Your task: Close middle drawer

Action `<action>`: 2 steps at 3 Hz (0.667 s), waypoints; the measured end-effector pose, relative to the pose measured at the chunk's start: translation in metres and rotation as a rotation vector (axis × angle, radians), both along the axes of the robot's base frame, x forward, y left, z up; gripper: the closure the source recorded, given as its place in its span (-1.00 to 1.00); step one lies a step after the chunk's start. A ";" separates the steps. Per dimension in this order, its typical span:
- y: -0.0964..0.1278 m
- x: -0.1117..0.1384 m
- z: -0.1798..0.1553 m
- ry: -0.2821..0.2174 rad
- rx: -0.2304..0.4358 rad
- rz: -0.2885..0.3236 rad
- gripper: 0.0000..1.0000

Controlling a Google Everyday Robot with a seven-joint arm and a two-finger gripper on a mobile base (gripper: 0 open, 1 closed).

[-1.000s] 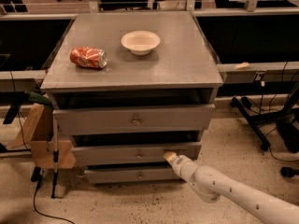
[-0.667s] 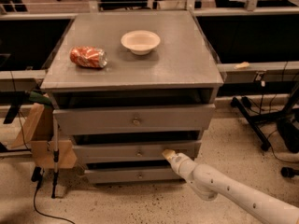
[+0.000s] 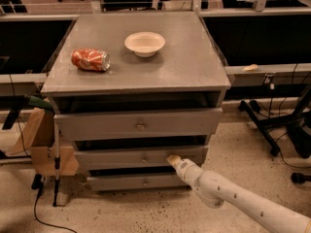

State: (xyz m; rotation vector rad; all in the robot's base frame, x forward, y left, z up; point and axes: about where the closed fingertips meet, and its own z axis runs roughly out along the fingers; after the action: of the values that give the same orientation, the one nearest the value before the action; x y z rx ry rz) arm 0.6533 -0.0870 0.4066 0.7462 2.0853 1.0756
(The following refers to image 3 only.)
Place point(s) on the yellow foam padded gripper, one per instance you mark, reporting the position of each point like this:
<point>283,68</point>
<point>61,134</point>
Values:
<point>185,167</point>

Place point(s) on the grey drawer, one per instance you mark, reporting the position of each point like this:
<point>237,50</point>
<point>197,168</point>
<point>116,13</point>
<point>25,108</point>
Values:
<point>139,152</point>
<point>134,178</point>
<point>138,124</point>

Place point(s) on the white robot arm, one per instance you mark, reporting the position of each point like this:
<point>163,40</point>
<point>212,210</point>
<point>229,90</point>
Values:
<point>214,189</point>

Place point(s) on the grey top drawer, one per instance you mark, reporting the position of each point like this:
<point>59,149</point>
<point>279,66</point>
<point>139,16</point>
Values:
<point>138,124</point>

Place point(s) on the grey bottom drawer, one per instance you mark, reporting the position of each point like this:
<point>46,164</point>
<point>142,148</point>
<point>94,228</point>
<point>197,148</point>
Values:
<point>134,178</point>

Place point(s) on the grey wooden drawer cabinet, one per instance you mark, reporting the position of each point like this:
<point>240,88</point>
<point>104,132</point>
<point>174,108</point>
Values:
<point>185,74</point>

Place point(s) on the white paper bowl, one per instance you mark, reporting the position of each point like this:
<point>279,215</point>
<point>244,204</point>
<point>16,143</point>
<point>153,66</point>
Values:
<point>144,44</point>

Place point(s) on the small foam scrap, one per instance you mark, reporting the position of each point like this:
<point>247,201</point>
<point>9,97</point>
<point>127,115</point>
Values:
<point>250,68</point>

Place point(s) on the silver black tripod leg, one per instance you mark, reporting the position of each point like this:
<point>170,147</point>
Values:
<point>56,164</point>

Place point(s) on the black stand base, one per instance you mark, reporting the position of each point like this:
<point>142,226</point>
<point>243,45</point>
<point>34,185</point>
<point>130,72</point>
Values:
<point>298,125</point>

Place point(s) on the cardboard box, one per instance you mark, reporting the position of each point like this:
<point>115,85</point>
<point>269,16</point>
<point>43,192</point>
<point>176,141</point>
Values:
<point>38,137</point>

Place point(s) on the green black handled tool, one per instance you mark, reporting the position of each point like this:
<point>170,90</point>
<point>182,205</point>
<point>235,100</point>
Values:
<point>15,104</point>

